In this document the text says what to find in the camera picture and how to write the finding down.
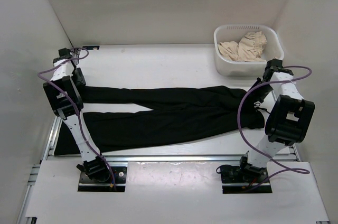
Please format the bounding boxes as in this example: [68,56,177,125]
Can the beige garment in basket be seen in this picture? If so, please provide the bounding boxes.
[217,31,267,62]

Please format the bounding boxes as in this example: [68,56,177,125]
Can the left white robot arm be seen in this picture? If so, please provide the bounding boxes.
[37,48,115,184]

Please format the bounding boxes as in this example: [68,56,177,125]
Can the aluminium front rail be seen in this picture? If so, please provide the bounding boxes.
[106,155,241,162]

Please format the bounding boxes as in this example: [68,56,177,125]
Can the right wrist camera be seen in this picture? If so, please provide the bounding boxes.
[263,59,294,81]

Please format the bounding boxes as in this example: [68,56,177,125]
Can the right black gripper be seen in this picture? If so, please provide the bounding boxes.
[245,78,274,104]

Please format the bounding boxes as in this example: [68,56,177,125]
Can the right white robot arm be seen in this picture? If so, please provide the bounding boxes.
[237,59,315,182]

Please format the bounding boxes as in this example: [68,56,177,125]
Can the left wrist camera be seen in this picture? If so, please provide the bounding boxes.
[52,48,75,64]

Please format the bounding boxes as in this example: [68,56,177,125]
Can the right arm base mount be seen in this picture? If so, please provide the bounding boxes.
[216,165,272,194]

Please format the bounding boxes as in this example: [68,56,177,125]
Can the black trousers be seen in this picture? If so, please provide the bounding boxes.
[52,85,266,156]

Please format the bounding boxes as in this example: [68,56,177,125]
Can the white plastic basket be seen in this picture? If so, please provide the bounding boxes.
[213,24,284,77]

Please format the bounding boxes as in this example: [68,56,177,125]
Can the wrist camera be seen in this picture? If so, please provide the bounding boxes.
[263,59,294,81]
[52,48,75,64]

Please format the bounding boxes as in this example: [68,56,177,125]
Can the small dark label tag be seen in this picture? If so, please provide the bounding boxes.
[82,45,100,50]

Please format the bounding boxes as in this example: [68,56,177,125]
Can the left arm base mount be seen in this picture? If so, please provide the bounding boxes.
[77,163,128,192]

